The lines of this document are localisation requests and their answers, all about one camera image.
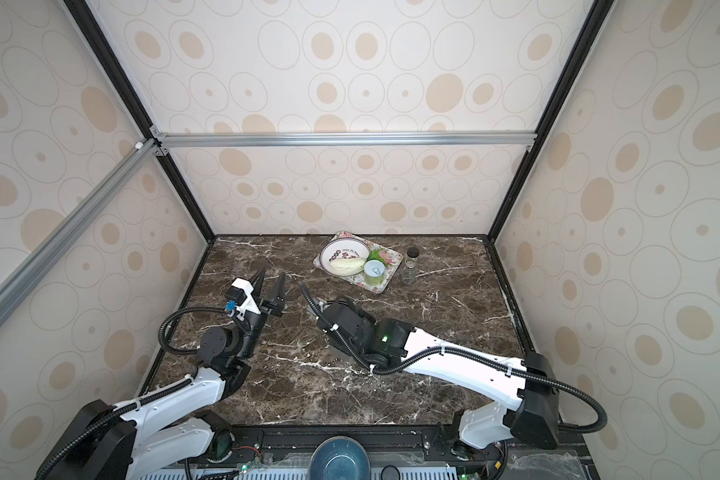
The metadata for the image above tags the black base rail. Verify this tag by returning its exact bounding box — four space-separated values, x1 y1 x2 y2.
83 424 601 480

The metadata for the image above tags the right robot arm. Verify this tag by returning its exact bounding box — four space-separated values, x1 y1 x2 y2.
299 283 608 449

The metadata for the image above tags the horizontal aluminium rail back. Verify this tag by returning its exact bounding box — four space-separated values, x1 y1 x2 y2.
156 130 537 148

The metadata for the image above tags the green tin can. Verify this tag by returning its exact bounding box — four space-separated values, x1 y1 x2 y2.
363 259 386 288

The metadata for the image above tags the diagonal aluminium rail left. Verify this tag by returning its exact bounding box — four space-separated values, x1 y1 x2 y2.
0 138 158 328

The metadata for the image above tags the green leaf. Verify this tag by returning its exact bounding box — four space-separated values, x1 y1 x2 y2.
367 249 389 265

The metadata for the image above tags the white plate with rim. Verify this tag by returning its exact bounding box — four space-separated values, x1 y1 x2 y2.
318 237 370 275

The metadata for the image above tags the empty glass shaker silver lid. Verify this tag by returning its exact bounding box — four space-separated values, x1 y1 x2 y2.
402 266 418 285

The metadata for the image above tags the blue bowl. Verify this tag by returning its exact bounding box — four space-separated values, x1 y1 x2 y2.
307 436 372 480

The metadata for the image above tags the herb jar black lid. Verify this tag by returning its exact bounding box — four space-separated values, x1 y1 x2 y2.
405 246 420 275

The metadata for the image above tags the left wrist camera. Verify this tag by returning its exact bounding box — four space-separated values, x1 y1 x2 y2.
224 278 261 319

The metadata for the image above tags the floral rectangular tray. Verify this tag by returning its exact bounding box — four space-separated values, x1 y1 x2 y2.
313 231 403 294

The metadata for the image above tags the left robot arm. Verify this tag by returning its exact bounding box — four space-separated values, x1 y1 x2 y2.
35 269 287 479

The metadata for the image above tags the pale cabbage piece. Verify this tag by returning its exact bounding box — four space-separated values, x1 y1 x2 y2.
328 258 366 277

